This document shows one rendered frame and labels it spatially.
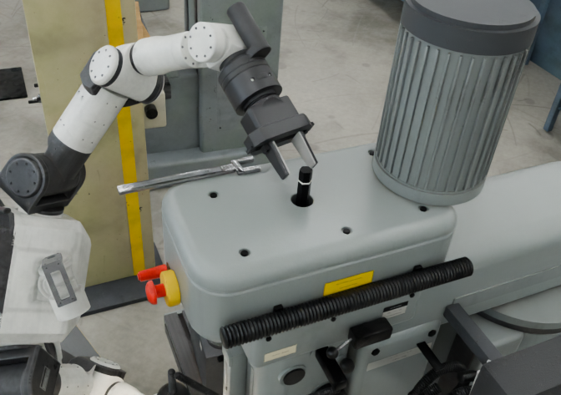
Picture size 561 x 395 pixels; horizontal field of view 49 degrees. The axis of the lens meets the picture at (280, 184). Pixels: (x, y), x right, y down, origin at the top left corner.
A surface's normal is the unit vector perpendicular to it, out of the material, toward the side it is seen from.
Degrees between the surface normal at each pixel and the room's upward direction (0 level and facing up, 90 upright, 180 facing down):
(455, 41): 90
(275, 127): 30
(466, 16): 0
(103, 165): 90
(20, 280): 58
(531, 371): 0
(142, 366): 0
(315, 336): 90
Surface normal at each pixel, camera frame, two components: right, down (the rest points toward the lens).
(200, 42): -0.60, 0.14
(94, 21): 0.40, 0.58
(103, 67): -0.59, -0.22
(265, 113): 0.37, -0.42
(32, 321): 0.61, 0.00
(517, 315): 0.07, -0.79
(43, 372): 0.97, -0.16
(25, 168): -0.27, 0.11
